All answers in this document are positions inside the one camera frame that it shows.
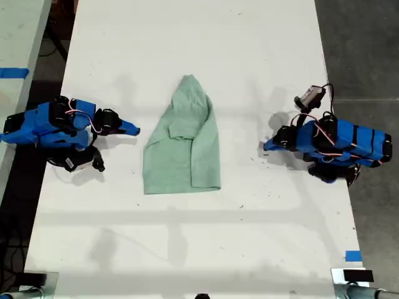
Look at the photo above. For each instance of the long blue tape strip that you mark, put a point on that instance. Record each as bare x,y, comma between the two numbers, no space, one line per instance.
14,72

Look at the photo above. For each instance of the blue and black robot arm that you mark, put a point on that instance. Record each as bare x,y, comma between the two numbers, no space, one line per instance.
346,141
46,124

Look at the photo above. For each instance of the pale green T-shirt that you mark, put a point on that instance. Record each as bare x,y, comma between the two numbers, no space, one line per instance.
174,162

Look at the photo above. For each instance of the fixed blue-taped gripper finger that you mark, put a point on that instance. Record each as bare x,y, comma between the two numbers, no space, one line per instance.
130,126
270,143

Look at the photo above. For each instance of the metal clamp bracket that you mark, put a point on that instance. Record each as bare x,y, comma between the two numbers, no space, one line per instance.
338,280
51,285

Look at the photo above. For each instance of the black camera stalk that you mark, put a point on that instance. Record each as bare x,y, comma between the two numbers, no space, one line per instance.
99,159
301,116

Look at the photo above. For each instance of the black box on metal bracket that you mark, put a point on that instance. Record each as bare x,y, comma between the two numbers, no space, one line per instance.
358,276
34,278

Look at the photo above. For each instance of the white side table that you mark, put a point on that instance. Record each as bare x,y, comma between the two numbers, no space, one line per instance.
18,46

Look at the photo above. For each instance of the small blue tape patch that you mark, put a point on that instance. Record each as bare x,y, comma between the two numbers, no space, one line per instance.
353,255

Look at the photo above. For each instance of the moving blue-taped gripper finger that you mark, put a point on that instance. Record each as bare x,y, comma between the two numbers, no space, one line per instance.
126,133
272,149

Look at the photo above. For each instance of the black camera box with label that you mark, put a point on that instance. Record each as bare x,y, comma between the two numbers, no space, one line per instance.
77,162

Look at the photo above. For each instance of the grey and black camera box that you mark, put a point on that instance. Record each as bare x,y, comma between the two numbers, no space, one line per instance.
310,95

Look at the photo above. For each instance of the black round knob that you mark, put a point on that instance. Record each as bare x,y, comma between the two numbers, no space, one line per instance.
202,296

